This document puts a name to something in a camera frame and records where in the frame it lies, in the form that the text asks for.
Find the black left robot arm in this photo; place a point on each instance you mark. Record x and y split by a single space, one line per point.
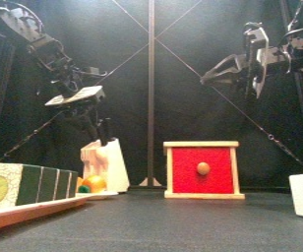
14 23

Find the cream carton with orange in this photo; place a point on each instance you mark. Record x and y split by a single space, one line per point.
110 164

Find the small green toy ball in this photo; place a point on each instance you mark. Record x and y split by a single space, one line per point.
83 189

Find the white plate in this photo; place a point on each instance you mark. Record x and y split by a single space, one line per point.
100 195

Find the green white toy sushi roll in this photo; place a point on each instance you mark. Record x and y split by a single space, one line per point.
31 185

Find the wooden drawer knob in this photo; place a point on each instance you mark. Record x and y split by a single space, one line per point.
202 168

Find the red wooden drawer box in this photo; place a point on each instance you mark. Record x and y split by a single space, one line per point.
202 183

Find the long wooden tray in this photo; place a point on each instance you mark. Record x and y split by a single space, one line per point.
22 213

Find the vertical metal frame pole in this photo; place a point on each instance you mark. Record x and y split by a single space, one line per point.
150 98

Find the dark frame post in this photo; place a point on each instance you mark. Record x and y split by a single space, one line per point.
301 114

